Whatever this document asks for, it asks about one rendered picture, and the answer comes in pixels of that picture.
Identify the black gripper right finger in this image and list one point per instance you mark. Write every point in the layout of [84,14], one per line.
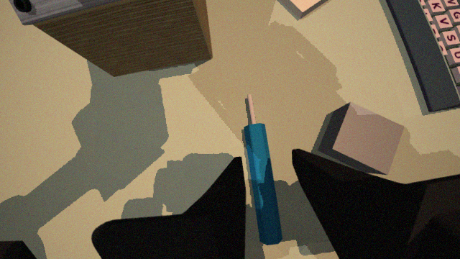
[368,217]

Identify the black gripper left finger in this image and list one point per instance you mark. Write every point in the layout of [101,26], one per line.
[212,228]

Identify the grey keyboard with keys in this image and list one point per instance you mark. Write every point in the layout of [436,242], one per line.
[430,31]

